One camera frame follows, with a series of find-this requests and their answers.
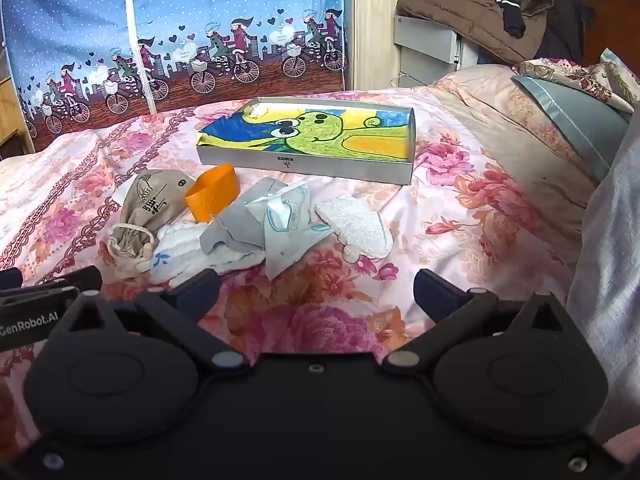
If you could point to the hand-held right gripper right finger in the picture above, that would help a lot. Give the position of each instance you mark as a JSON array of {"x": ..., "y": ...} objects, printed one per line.
[{"x": 436, "y": 291}]

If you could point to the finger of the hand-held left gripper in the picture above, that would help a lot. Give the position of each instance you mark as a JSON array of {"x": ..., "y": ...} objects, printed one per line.
[
  {"x": 10, "y": 278},
  {"x": 80, "y": 279}
]

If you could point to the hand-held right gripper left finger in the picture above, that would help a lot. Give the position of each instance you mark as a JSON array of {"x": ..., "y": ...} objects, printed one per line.
[{"x": 200, "y": 291}]

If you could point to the white cloth with blue print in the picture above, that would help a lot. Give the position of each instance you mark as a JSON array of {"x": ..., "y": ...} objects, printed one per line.
[{"x": 180, "y": 256}]

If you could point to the grey cloth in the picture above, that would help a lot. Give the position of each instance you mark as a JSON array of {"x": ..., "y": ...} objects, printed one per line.
[{"x": 239, "y": 225}]

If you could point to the white teal printed cloth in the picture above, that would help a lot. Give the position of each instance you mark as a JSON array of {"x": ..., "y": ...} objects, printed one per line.
[{"x": 285, "y": 241}]

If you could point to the orange plastic cup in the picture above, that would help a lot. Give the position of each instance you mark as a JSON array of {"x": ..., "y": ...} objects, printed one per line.
[{"x": 220, "y": 194}]

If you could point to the grey cardboard tray box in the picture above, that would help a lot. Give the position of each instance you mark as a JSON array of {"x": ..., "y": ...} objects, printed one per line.
[{"x": 325, "y": 166}]

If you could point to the pink floral bed sheet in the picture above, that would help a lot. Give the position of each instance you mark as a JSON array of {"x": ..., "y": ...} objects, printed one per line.
[{"x": 450, "y": 250}]

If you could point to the peach floral quilt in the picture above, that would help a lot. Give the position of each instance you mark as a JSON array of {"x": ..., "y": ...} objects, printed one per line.
[{"x": 510, "y": 150}]

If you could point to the wooden cabinet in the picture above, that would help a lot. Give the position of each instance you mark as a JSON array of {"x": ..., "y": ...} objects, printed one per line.
[{"x": 10, "y": 105}]

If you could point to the grey-blue cloth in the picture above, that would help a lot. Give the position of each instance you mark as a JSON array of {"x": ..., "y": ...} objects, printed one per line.
[{"x": 610, "y": 260}]

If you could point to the blue-grey pillow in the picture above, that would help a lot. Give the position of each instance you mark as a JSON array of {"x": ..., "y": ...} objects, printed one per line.
[{"x": 575, "y": 120}]

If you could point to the grey storage box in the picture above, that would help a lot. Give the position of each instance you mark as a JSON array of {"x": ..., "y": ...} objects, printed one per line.
[{"x": 425, "y": 50}]

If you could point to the floral folded blanket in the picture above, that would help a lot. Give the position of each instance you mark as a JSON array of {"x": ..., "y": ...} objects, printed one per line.
[{"x": 585, "y": 80}]

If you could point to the light wooden wardrobe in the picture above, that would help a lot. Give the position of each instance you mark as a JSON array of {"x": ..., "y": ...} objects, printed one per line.
[{"x": 380, "y": 20}]

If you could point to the blue printed wardrobe cover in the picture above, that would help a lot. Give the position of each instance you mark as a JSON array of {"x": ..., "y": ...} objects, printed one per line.
[{"x": 200, "y": 10}]

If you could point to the brown padded jacket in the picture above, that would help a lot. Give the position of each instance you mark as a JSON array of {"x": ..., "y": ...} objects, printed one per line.
[{"x": 450, "y": 5}]

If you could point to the dark garment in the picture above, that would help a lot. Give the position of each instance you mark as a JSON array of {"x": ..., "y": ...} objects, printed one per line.
[{"x": 565, "y": 30}]

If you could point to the dark wooden headboard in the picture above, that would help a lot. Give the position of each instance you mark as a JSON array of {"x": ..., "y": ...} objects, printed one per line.
[{"x": 610, "y": 10}]

